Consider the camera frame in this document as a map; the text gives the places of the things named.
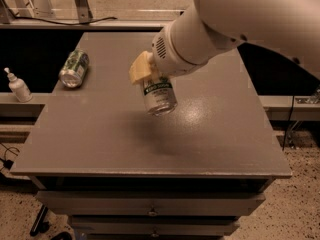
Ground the green soda can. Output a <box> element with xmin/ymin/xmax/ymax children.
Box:
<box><xmin>59</xmin><ymin>49</ymin><xmax>89</xmax><ymax>88</ymax></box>

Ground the white pump bottle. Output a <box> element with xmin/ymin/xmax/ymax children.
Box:
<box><xmin>4</xmin><ymin>67</ymin><xmax>33</xmax><ymax>103</ymax></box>

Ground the grey drawer cabinet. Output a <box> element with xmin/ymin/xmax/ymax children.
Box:
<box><xmin>12</xmin><ymin>32</ymin><xmax>291</xmax><ymax>240</ymax></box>

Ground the black cable on floor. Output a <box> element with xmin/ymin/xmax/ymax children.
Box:
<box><xmin>0</xmin><ymin>141</ymin><xmax>21</xmax><ymax>173</ymax></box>

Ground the white 7up can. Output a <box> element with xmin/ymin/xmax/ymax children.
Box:
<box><xmin>140</xmin><ymin>74</ymin><xmax>178</xmax><ymax>116</ymax></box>

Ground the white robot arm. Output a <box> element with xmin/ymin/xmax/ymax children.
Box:
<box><xmin>129</xmin><ymin>0</ymin><xmax>320</xmax><ymax>84</ymax></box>

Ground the metal frame bracket left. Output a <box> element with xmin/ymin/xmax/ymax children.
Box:
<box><xmin>74</xmin><ymin>0</ymin><xmax>93</xmax><ymax>24</ymax></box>

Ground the black cable on ledge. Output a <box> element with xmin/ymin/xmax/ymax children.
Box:
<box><xmin>6</xmin><ymin>7</ymin><xmax>119</xmax><ymax>26</ymax></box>

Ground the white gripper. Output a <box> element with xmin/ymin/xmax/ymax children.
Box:
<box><xmin>129</xmin><ymin>23</ymin><xmax>200</xmax><ymax>85</ymax></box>

